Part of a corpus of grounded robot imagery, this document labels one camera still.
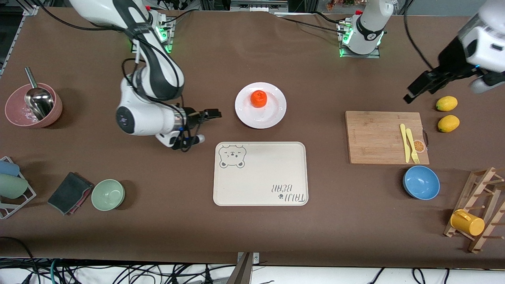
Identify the wooden mug rack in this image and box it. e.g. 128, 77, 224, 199
444, 167, 505, 253

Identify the clear crumpled plastic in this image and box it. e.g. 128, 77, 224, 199
18, 108, 38, 123

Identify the yellow mug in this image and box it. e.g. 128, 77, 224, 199
451, 209, 485, 236

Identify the pale green bowl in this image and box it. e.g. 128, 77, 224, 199
91, 179, 125, 211

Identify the grey metal frame block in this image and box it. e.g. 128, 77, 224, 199
230, 0, 289, 13

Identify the yellow lemon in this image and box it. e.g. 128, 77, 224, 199
436, 96, 458, 112
438, 115, 460, 133

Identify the aluminium frame rail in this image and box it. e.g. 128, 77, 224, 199
0, 4, 40, 77

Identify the yellow plastic knife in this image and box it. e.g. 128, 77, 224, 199
400, 123, 411, 163

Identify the black floor cable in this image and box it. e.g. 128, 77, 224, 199
0, 236, 40, 284

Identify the dark grey folded cloth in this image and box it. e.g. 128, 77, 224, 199
47, 172, 94, 215

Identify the teal cable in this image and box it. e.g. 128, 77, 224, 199
49, 258, 62, 284

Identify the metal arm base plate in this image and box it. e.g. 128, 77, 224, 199
337, 22, 381, 59
131, 18, 174, 54

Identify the metal scoop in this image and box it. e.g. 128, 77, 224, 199
24, 67, 54, 121

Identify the pale green cup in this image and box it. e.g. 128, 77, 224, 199
0, 174, 29, 199

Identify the orange fruit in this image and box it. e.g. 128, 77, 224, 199
250, 90, 268, 108

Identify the pink folded cloth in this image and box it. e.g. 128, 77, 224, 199
65, 185, 94, 216

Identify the pink bowl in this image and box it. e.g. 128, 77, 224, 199
5, 83, 63, 128

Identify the white round plate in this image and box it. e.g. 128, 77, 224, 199
235, 82, 287, 129

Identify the wooden cutting board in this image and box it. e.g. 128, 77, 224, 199
345, 111, 430, 165

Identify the yellow plastic fork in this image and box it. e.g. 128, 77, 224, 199
406, 128, 420, 164

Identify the cream bear print tray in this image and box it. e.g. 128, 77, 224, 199
213, 142, 309, 207

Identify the blue bowl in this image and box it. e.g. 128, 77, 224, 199
403, 165, 440, 200

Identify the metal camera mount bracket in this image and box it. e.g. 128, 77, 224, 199
227, 252, 261, 284

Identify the black base cable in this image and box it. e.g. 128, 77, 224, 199
160, 9, 196, 25
274, 15, 348, 32

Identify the white wire rack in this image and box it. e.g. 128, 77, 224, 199
0, 156, 37, 219

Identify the light blue cup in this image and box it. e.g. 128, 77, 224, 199
0, 160, 20, 177

